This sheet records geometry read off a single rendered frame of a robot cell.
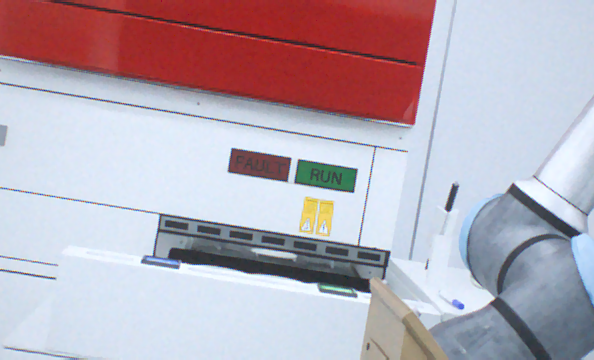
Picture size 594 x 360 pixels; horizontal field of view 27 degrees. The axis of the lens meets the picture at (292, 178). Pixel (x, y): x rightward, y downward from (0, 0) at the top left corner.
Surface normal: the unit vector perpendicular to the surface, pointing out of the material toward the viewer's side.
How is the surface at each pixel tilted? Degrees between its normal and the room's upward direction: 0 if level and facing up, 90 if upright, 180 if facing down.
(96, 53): 90
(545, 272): 50
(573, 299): 76
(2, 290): 90
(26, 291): 90
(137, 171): 90
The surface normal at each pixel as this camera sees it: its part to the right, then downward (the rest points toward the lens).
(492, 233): -0.71, -0.49
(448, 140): 0.05, 0.06
